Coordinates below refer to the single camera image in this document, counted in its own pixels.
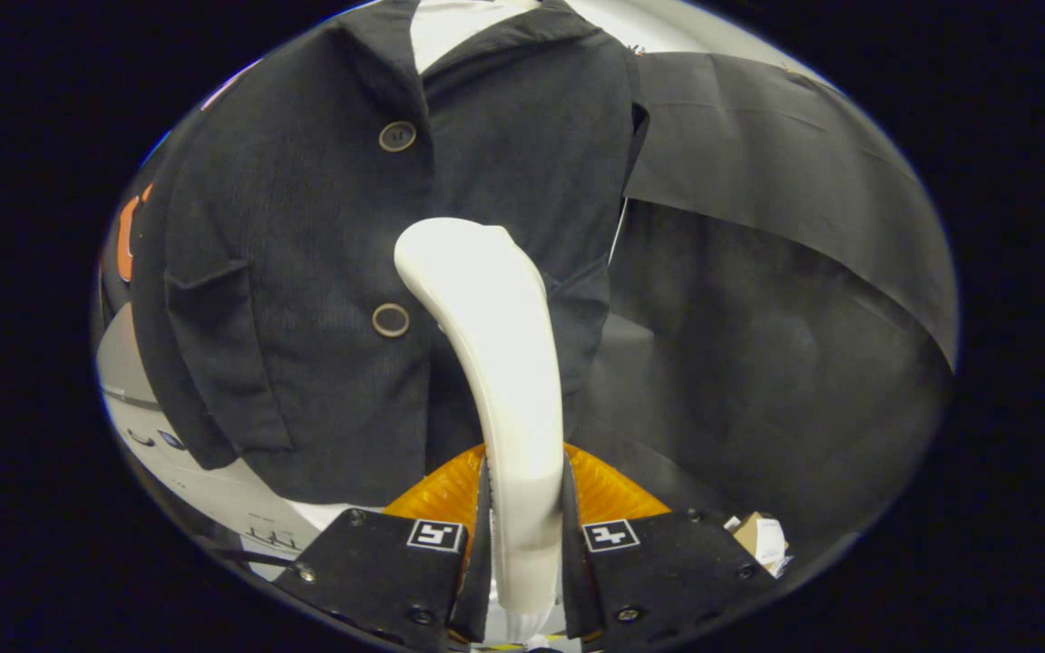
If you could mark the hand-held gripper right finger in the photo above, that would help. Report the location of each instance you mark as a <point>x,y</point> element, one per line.
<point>574,580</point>

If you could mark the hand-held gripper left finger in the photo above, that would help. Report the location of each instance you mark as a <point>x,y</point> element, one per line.
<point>480,580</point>

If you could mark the white garment steamer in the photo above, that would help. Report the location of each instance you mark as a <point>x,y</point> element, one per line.
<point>495,363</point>

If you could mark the black button jacket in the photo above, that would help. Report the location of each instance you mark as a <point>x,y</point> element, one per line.
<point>305,227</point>

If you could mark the small cardboard box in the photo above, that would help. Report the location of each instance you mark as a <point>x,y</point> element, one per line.
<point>745,531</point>

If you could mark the white flat packaging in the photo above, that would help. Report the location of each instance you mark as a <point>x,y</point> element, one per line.
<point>772,544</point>

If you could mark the grey drawer cabinet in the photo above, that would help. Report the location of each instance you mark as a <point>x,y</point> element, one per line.
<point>214,499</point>

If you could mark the black backdrop cloth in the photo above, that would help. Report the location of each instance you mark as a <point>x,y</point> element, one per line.
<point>758,317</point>

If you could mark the white mannequin torso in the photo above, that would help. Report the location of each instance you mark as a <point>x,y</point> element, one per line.
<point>459,27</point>

